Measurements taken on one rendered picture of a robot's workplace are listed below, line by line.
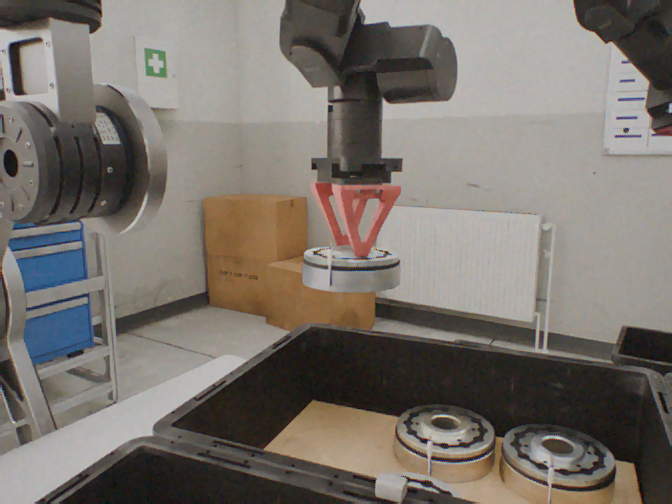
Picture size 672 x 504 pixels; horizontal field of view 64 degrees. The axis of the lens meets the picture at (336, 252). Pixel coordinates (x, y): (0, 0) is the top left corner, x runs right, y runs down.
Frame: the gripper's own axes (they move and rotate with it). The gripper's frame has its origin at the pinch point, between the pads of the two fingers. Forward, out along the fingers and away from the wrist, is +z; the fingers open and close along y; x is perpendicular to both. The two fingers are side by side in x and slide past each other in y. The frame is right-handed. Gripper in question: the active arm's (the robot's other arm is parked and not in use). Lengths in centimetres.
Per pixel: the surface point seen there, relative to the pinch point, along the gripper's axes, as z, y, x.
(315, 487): 12.8, -21.6, 11.1
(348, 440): 21.9, -0.7, 0.4
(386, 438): 21.8, -1.8, -3.8
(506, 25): -86, 211, -174
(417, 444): 18.8, -9.0, -3.7
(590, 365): 11.8, -11.9, -22.0
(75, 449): 35, 32, 32
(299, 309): 79, 257, -70
